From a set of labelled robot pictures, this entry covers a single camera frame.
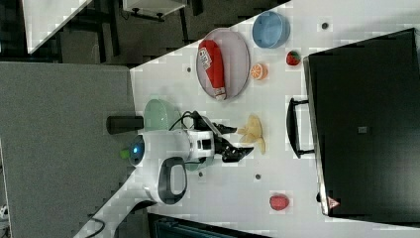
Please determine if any black oven door handle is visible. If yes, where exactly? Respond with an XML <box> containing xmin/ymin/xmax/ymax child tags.
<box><xmin>286</xmin><ymin>98</ymin><xmax>315</xmax><ymax>159</ymax></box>

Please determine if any black camera cable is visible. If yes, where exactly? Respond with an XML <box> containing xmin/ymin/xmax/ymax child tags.
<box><xmin>168</xmin><ymin>110</ymin><xmax>196</xmax><ymax>131</ymax></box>

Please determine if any green mug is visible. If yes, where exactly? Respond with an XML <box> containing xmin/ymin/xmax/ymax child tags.
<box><xmin>185</xmin><ymin>157</ymin><xmax>214</xmax><ymax>172</ymax></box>

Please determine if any dark blue storage bin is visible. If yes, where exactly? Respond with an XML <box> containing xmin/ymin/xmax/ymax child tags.
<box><xmin>148</xmin><ymin>213</ymin><xmax>269</xmax><ymax>238</ymax></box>

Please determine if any orange slice toy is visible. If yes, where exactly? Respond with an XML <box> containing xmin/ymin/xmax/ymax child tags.
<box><xmin>250</xmin><ymin>63</ymin><xmax>267</xmax><ymax>80</ymax></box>

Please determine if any black toaster oven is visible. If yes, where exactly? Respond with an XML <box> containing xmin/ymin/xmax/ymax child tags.
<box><xmin>304</xmin><ymin>29</ymin><xmax>420</xmax><ymax>227</ymax></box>

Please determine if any red ketchup bottle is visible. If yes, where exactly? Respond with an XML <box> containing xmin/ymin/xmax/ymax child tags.
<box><xmin>198</xmin><ymin>40</ymin><xmax>227</xmax><ymax>100</ymax></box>

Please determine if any black cylindrical cup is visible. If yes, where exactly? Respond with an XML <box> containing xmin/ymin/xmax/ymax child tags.
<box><xmin>106</xmin><ymin>116</ymin><xmax>144</xmax><ymax>135</ymax></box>

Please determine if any grey round plate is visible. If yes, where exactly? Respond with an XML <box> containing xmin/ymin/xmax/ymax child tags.
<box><xmin>205</xmin><ymin>28</ymin><xmax>250</xmax><ymax>99</ymax></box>

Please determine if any small red strawberry toy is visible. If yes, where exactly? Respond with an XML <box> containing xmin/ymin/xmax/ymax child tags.
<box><xmin>286</xmin><ymin>51</ymin><xmax>301</xmax><ymax>66</ymax></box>

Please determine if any green marker pen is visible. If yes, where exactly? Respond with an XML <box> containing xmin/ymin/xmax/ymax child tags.
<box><xmin>120</xmin><ymin>149</ymin><xmax>130</xmax><ymax>159</ymax></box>

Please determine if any blue bowl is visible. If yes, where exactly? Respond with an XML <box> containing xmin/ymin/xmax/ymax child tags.
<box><xmin>252</xmin><ymin>11</ymin><xmax>290</xmax><ymax>49</ymax></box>

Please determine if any white cabinet on casters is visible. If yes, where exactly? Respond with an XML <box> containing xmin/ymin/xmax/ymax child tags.
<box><xmin>122</xmin><ymin>0</ymin><xmax>187</xmax><ymax>22</ymax></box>

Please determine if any large red strawberry toy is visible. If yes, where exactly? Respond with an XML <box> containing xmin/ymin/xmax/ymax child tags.
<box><xmin>269</xmin><ymin>194</ymin><xmax>289</xmax><ymax>211</ymax></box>

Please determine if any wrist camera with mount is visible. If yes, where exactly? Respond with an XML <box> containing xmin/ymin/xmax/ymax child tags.
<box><xmin>191</xmin><ymin>111</ymin><xmax>221</xmax><ymax>136</ymax></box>

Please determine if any peeled yellow banana toy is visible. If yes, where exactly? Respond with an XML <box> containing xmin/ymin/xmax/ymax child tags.
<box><xmin>237</xmin><ymin>114</ymin><xmax>266</xmax><ymax>155</ymax></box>

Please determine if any green colander bowl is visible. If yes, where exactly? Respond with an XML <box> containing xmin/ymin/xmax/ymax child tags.
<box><xmin>144</xmin><ymin>99</ymin><xmax>180</xmax><ymax>131</ymax></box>

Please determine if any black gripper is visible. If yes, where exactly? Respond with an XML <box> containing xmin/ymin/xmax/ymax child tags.
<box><xmin>214</xmin><ymin>124</ymin><xmax>253</xmax><ymax>163</ymax></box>

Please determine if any white side table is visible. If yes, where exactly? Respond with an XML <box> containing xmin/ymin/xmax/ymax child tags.
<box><xmin>21</xmin><ymin>0</ymin><xmax>93</xmax><ymax>54</ymax></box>

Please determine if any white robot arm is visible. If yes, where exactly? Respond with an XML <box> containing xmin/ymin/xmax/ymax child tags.
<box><xmin>126</xmin><ymin>129</ymin><xmax>253</xmax><ymax>205</ymax></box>

